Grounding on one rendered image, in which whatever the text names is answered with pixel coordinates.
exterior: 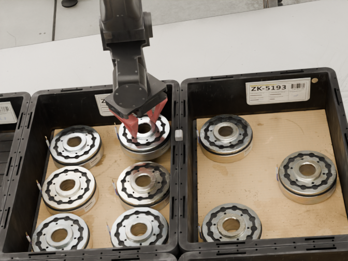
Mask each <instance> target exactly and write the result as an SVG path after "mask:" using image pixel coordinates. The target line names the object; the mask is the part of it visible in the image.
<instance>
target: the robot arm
mask: <svg viewBox="0 0 348 261"><path fill-rule="evenodd" d="M99 7H100V16H99V28H100V35H101V41H102V47H103V51H110V56H111V60H112V64H113V68H114V69H113V72H112V82H113V92H112V93H111V94H110V95H108V96H107V97H105V103H106V105H107V106H108V108H109V111H110V112H111V113H113V114H114V115H115V116H116V117H117V118H118V119H119V120H120V121H121V122H122V123H123V124H124V126H125V127H126V129H127V130H128V131H129V133H130V134H131V135H132V136H133V137H134V138H137V134H138V124H139V119H138V118H137V117H135V116H134V115H132V113H134V114H135V115H136V116H138V117H140V116H142V115H144V114H145V113H147V114H148V117H149V119H150V120H151V121H153V122H154V123H155V124H156V122H157V119H158V117H159V115H160V113H161V111H162V109H163V107H164V105H165V104H166V102H167V101H168V99H167V94H166V93H164V92H163V91H165V92H167V86H166V84H165V83H163V82H161V81H160V80H158V79H157V78H156V77H154V76H153V75H151V74H150V73H148V72H147V68H146V62H145V58H144V53H143V48H144V47H149V46H150V39H149V38H153V30H152V19H151V12H146V11H145V12H142V2H141V0H99ZM155 106H156V107H155ZM153 107H155V110H154V114H153V113H152V108H153Z"/></svg>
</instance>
